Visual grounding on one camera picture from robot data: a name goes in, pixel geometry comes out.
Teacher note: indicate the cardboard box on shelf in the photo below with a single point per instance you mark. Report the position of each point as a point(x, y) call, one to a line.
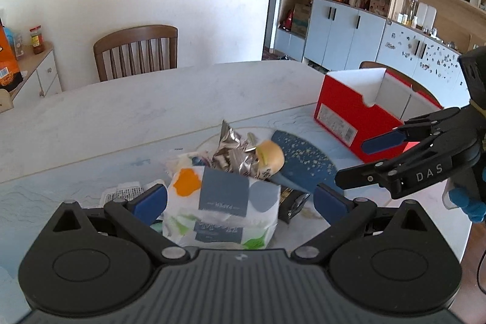
point(301, 17)

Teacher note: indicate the silver foil bag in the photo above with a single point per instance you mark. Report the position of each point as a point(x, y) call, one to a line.
point(236, 153)

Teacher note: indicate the white printed snack wrapper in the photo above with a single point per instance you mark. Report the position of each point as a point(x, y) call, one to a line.
point(127, 191)

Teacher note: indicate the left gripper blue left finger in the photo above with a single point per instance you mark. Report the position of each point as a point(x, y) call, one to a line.
point(148, 206)

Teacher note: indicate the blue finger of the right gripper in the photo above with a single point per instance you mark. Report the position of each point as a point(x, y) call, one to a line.
point(364, 173)
point(395, 139)

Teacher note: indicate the red cardboard box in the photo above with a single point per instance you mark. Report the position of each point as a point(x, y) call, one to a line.
point(356, 105)

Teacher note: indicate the orange snack bag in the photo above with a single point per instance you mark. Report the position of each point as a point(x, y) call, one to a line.
point(10, 73)

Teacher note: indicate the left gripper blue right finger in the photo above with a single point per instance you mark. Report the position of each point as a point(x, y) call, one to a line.
point(331, 205)

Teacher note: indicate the wooden chair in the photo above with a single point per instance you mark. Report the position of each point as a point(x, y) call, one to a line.
point(137, 50)
point(413, 84)

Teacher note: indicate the white tissue pack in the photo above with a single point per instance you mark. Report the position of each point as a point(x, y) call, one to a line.
point(210, 208)

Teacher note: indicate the wooden chair at right side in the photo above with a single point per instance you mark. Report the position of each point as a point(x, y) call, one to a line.
point(413, 84)

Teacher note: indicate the blue gloved right hand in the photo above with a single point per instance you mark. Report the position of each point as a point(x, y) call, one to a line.
point(467, 192)

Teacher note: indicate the black snack packet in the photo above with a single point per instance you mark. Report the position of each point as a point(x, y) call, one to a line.
point(291, 203)

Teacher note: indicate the grey wall cabinet unit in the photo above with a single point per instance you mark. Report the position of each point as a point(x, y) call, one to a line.
point(421, 38)

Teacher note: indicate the white drawer cabinet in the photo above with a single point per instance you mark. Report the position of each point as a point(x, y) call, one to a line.
point(40, 79)

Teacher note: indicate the red lid sauce jar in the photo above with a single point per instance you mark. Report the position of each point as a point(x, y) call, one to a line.
point(36, 38)

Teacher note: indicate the wooden chair at far side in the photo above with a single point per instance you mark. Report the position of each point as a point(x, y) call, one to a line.
point(137, 50)

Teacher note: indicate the tan bread toy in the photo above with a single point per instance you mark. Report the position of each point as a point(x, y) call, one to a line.
point(270, 159)

